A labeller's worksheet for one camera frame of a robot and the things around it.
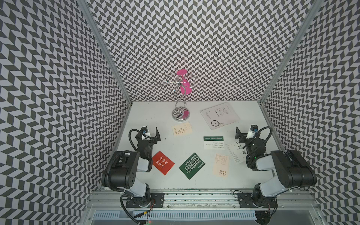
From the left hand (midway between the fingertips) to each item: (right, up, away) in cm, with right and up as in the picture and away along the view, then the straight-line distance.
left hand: (149, 129), depth 90 cm
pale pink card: (+46, -22, -4) cm, 51 cm away
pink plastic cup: (+24, +28, +3) cm, 37 cm away
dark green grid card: (+28, -22, -5) cm, 36 cm away
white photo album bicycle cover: (+50, +9, +17) cm, 53 cm away
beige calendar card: (+21, -1, +12) cm, 24 cm away
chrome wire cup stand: (+19, +10, +20) cm, 29 cm away
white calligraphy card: (+59, -16, +1) cm, 61 cm away
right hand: (+61, 0, 0) cm, 61 cm away
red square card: (+9, -21, -4) cm, 23 cm away
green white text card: (+43, -10, +5) cm, 44 cm away
